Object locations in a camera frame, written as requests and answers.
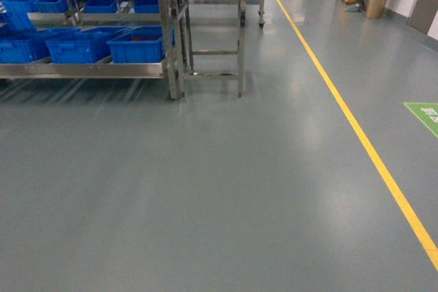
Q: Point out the blue bin with red parts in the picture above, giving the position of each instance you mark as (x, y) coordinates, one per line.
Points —
(139, 45)

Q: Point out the stainless steel shelf rack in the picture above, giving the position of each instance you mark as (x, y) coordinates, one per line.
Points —
(67, 39)

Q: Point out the stainless steel side table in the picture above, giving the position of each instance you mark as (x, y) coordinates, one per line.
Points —
(210, 40)

